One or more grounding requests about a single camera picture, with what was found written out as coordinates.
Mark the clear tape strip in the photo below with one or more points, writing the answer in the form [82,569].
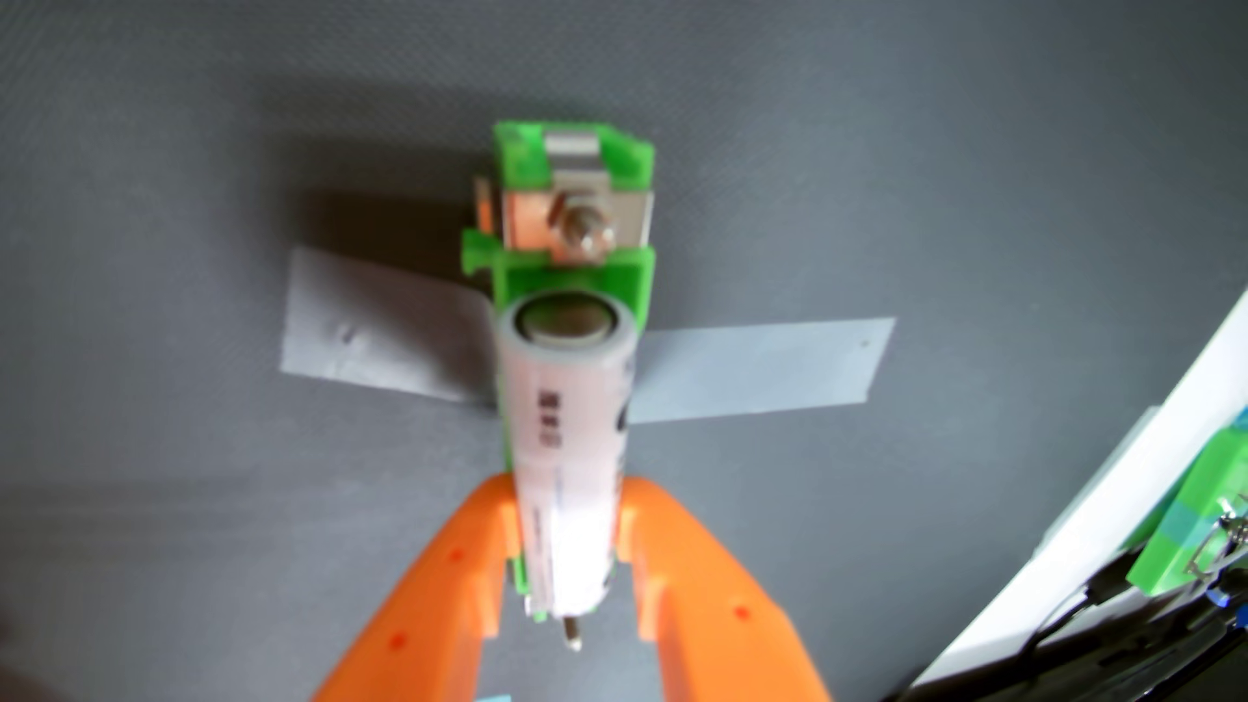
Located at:
[760,370]

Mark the green printed switch box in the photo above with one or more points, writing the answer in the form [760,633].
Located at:
[1185,526]

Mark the white cylindrical battery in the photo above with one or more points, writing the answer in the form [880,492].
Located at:
[565,468]

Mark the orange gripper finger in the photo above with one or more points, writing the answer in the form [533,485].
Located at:
[439,614]
[712,624]

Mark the dark grey mat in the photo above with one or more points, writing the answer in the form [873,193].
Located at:
[195,487]

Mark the green battery holder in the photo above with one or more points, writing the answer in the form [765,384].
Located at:
[517,156]

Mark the black laptop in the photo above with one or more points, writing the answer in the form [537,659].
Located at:
[1170,668]

